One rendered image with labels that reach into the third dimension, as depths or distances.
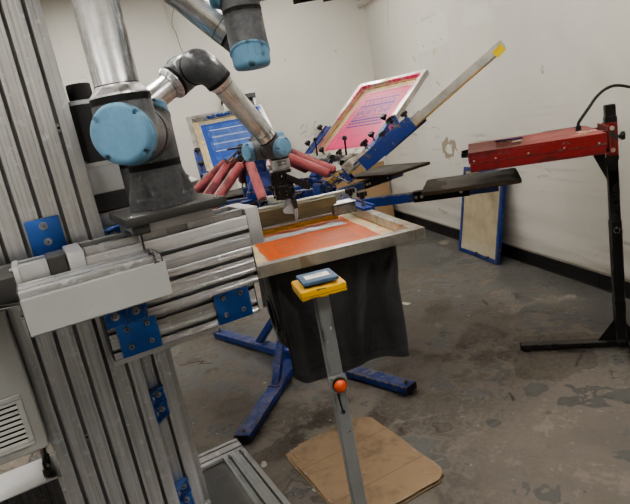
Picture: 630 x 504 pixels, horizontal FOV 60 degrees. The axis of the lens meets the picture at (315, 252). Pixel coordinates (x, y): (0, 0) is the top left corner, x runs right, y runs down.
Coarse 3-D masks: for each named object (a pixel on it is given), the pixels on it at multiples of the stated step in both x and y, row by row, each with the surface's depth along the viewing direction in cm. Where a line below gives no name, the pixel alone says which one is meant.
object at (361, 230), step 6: (324, 222) 231; (348, 222) 222; (300, 228) 228; (330, 228) 216; (348, 228) 210; (354, 228) 208; (360, 228) 206; (366, 228) 205; (360, 234) 197; (366, 234) 195; (372, 234) 193; (378, 234) 192; (348, 240) 191; (354, 240) 189; (324, 246) 189; (330, 246) 187
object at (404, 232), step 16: (384, 224) 200; (400, 224) 185; (416, 224) 180; (368, 240) 171; (384, 240) 172; (400, 240) 174; (416, 240) 175; (304, 256) 167; (320, 256) 168; (336, 256) 169; (272, 272) 165
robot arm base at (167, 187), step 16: (176, 160) 121; (144, 176) 118; (160, 176) 118; (176, 176) 120; (144, 192) 119; (160, 192) 118; (176, 192) 119; (192, 192) 123; (144, 208) 118; (160, 208) 118
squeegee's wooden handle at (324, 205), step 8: (312, 200) 226; (320, 200) 226; (328, 200) 227; (280, 208) 223; (304, 208) 225; (312, 208) 226; (320, 208) 227; (328, 208) 228; (264, 216) 222; (272, 216) 223; (280, 216) 224; (288, 216) 224; (304, 216) 226; (312, 216) 227; (264, 224) 222; (272, 224) 223
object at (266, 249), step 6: (294, 228) 230; (270, 234) 227; (276, 234) 224; (300, 234) 216; (306, 234) 214; (276, 240) 213; (282, 240) 211; (258, 246) 208; (264, 246) 206; (270, 246) 204; (264, 252) 196; (270, 252) 195; (276, 252) 193; (300, 252) 186; (270, 258) 186; (276, 258) 184
